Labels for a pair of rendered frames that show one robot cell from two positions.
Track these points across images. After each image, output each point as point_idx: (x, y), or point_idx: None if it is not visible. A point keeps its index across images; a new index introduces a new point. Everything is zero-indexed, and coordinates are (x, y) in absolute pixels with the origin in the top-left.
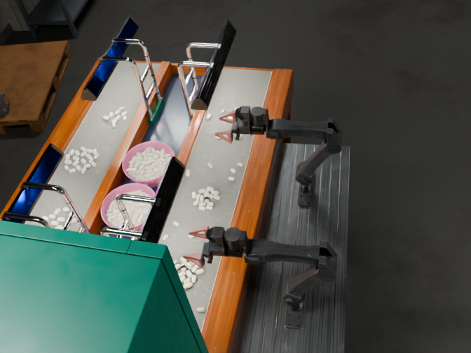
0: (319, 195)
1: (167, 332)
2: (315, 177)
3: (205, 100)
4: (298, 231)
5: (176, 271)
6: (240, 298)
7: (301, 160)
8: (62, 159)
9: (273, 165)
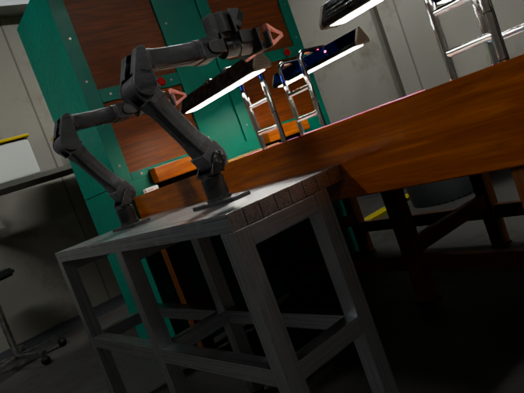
0: (197, 212)
1: (47, 25)
2: (225, 203)
3: (324, 14)
4: (182, 212)
5: (46, 0)
6: (168, 188)
7: (274, 187)
8: (353, 46)
9: (295, 172)
